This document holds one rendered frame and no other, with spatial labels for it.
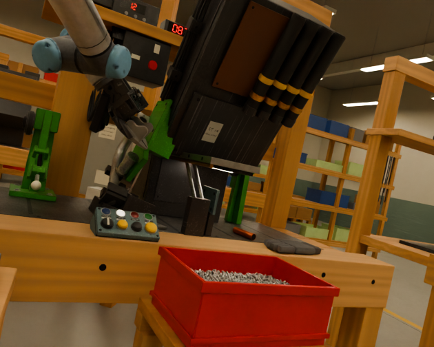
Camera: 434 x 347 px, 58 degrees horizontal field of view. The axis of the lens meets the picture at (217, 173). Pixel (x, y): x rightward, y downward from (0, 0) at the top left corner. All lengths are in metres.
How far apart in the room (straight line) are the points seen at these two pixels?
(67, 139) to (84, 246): 0.64
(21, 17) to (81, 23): 10.60
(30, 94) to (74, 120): 0.18
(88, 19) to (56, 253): 0.48
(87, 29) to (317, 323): 0.75
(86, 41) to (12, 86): 0.71
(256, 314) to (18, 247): 0.49
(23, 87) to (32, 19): 9.91
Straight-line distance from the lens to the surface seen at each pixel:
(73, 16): 0.85
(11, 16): 11.46
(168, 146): 1.18
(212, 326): 0.70
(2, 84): 1.56
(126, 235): 0.93
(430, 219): 11.19
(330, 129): 6.71
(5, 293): 0.71
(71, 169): 1.49
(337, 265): 1.30
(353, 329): 1.50
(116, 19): 1.43
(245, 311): 0.73
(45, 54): 1.00
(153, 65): 1.44
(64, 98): 1.48
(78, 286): 0.94
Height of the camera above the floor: 1.11
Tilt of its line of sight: 1 degrees down
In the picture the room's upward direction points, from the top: 12 degrees clockwise
